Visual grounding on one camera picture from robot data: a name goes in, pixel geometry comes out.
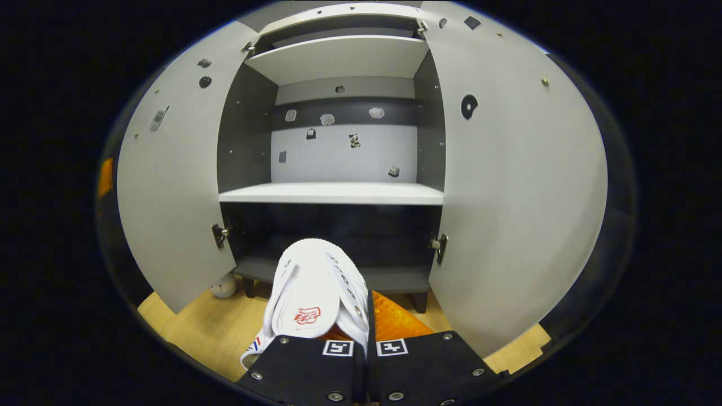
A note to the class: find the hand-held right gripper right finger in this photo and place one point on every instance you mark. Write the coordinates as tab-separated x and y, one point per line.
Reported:
428	366

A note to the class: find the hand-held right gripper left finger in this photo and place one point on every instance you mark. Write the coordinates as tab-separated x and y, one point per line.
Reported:
304	366

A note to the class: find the white canvas shoe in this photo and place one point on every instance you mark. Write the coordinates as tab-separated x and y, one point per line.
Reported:
307	293

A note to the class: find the white cabinet door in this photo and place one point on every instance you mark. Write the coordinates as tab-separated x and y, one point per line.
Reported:
169	197
519	197

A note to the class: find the small white round figurine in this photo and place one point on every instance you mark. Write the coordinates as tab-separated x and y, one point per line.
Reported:
224	287

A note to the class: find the black backdrop cloth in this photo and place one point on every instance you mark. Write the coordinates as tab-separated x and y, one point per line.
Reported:
620	225

